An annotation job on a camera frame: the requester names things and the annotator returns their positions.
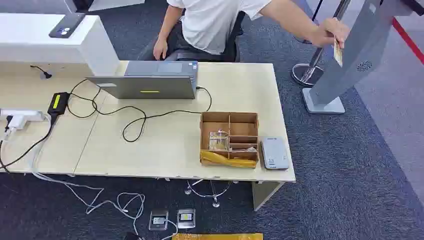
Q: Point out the chrome chair base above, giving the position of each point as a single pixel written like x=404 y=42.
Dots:
x=215 y=201

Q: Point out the open floor socket with plug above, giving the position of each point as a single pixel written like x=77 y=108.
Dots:
x=158 y=220

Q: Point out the grey kiosk stand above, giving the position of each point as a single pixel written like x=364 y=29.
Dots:
x=351 y=56

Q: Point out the person's hand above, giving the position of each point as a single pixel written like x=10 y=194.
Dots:
x=160 y=49
x=328 y=32

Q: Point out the pale desk leg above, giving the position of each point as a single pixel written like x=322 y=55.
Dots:
x=264 y=193

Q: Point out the grey laptop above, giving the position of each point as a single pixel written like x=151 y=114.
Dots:
x=149 y=86

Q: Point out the yellow taped box edge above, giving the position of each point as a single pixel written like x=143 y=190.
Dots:
x=218 y=236

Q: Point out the white plug charger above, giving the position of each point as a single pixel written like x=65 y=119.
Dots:
x=16 y=124

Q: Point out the black power adapter yellow label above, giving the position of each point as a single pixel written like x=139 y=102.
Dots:
x=58 y=103

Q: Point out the white counter block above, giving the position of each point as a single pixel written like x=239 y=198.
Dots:
x=39 y=46

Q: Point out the chrome stanchion post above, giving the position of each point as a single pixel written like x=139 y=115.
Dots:
x=307 y=73

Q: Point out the stack of clear-sleeved cards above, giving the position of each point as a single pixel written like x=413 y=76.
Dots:
x=218 y=141

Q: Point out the white power strip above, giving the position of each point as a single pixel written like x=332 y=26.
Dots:
x=23 y=113

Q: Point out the person's right hand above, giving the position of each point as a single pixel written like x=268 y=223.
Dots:
x=160 y=49

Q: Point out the pale printed card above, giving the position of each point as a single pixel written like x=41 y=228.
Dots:
x=338 y=54

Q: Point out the person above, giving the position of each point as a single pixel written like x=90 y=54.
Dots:
x=212 y=23

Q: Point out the dark smartphone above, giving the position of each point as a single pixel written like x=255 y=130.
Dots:
x=67 y=25

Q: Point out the grey card reader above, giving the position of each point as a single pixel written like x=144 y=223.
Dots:
x=275 y=153

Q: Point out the wooden card box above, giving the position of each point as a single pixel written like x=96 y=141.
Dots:
x=242 y=127

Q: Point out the person's left hand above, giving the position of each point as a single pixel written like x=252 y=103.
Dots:
x=328 y=32

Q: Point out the white table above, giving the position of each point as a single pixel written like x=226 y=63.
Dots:
x=112 y=4

